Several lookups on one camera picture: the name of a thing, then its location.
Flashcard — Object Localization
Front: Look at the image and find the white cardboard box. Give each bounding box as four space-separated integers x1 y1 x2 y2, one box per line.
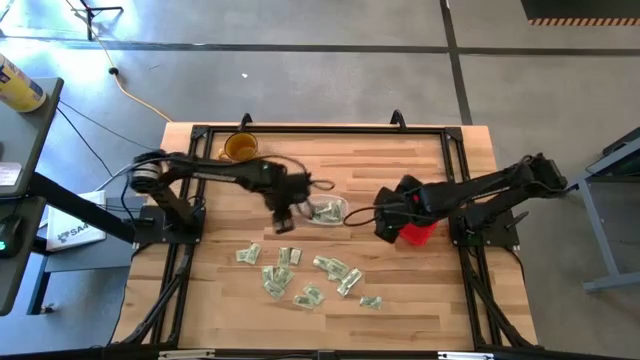
44 189 108 252

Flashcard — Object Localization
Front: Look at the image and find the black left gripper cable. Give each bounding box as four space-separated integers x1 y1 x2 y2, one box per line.
279 153 337 193

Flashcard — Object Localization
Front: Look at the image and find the white paper label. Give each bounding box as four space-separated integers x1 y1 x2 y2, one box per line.
0 161 24 187

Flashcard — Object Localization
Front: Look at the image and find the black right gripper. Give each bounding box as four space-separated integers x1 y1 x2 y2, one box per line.
373 174 425 245

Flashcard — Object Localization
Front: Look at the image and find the black floor cable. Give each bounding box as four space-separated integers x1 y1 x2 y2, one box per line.
55 99 160 152

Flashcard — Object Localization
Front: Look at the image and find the red plastic basket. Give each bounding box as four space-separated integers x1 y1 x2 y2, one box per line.
397 192 440 248

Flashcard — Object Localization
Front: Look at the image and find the black yellow striped mat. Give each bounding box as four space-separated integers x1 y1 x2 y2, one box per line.
519 0 640 27

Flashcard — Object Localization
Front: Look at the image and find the yellow floor cable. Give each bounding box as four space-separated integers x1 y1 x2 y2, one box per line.
63 0 174 124

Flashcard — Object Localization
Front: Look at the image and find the black desk beam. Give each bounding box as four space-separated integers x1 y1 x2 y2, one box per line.
28 171 139 245

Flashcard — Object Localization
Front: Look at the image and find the grey desk top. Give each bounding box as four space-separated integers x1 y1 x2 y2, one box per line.
0 76 66 200

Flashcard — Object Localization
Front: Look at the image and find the yellow wipes canister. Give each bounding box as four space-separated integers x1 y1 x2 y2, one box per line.
0 52 49 114

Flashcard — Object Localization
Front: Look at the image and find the yellow ceramic mug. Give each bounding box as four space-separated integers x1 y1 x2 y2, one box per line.
217 131 261 164

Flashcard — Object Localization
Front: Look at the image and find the dark desk panel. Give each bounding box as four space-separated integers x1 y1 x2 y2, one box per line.
0 195 47 317

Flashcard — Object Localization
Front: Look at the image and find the black tripod stand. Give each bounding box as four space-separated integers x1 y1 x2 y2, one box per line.
63 0 125 42

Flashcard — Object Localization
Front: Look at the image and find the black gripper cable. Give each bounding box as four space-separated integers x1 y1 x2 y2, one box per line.
279 153 337 193
342 203 382 228

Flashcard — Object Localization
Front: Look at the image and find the clear plastic container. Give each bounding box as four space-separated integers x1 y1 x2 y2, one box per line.
298 193 350 228

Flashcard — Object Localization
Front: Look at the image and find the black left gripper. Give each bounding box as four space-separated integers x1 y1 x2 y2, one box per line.
259 166 319 236

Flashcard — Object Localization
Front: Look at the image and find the silver metal bracket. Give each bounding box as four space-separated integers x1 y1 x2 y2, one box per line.
437 351 495 360
158 349 217 360

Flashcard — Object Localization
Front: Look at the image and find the black aluminium table frame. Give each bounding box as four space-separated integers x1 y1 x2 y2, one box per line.
112 123 539 351

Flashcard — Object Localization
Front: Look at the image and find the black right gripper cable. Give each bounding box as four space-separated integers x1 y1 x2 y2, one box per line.
342 203 382 228

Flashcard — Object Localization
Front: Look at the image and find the grey side table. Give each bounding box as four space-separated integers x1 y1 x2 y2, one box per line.
551 127 640 293

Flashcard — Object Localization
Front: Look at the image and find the black computer mouse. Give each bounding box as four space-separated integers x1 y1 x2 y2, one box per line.
0 214 25 260

